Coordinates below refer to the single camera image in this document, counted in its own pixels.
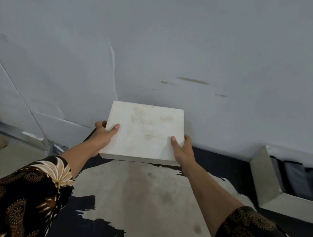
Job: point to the white box lid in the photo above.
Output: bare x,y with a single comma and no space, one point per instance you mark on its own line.
144,132

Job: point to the metal bracket frame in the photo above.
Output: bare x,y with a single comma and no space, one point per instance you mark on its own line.
19,135

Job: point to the person's left forearm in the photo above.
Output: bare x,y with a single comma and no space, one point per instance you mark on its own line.
78,159

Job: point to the person's right forearm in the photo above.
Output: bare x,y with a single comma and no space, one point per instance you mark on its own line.
214,202

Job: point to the person's right hand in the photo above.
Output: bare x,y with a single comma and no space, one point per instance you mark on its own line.
183,156

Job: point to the person's patterned left sleeve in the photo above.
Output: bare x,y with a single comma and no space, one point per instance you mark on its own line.
16,197

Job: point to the person's left hand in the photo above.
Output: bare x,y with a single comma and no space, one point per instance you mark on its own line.
99,140

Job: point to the white box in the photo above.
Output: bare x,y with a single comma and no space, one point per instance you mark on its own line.
266,182

